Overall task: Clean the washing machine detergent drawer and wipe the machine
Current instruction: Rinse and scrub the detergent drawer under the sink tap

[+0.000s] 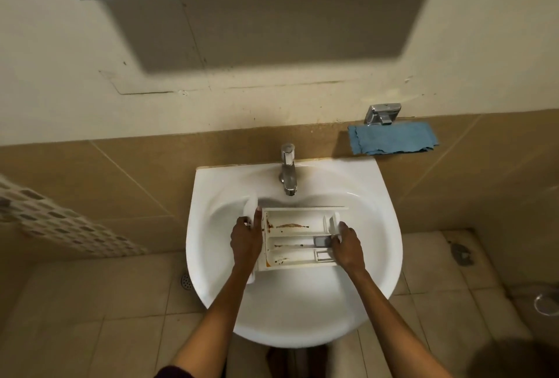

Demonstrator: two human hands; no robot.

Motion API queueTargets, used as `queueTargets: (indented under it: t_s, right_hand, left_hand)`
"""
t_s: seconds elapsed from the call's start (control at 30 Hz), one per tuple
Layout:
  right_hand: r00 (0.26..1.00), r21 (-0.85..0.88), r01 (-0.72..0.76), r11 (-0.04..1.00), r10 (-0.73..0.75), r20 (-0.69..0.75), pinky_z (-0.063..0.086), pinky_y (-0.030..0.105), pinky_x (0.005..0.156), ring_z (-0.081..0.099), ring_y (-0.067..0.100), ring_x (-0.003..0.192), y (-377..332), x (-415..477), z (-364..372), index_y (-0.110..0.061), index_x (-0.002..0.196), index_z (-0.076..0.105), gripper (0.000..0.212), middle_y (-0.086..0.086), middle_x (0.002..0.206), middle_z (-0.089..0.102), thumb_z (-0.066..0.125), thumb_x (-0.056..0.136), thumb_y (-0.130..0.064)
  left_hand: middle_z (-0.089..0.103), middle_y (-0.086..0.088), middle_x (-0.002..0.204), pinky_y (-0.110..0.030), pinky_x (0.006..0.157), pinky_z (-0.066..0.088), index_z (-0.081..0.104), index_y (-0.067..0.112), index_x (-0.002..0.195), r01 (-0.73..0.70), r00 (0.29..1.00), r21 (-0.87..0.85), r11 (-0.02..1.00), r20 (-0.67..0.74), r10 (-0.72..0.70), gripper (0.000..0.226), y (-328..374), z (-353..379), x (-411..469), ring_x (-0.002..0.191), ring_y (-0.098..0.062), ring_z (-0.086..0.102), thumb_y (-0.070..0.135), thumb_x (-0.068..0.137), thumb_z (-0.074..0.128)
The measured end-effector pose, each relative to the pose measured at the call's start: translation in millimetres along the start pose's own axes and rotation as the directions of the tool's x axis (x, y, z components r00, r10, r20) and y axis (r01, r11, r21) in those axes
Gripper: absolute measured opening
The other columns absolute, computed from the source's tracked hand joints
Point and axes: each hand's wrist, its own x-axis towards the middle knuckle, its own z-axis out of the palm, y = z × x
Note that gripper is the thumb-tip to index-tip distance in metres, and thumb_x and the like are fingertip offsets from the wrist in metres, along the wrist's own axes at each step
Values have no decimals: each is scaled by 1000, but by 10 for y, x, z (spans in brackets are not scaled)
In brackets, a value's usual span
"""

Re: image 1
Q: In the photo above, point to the blue cloth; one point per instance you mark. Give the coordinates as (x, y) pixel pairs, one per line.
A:
(388, 137)

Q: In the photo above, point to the white ceramic sink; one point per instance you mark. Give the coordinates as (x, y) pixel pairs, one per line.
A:
(297, 303)

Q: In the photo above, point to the chrome wall holder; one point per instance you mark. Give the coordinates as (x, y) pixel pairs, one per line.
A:
(382, 113)

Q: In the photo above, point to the round translucent container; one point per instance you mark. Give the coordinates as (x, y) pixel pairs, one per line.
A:
(548, 303)

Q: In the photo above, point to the grey siphon cap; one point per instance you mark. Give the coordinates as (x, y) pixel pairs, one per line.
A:
(323, 241)

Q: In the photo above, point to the chrome sink faucet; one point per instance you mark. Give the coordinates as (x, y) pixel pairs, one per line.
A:
(288, 172)

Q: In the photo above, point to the person's right hand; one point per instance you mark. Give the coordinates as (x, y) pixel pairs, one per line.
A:
(349, 253)

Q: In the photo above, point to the person's right forearm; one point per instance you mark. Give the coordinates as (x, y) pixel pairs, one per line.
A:
(393, 325)

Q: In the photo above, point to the person's left hand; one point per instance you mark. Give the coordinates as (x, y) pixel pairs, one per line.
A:
(245, 242)

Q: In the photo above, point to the round metal floor drain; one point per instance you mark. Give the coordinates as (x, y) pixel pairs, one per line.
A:
(186, 281)

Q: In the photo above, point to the person's left forearm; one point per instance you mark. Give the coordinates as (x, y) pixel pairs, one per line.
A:
(209, 329)

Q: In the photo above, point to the person's dark patterned left sleeve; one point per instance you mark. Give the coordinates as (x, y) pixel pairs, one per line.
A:
(174, 372)

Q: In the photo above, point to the white detergent drawer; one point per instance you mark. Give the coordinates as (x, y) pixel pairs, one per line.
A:
(301, 218)

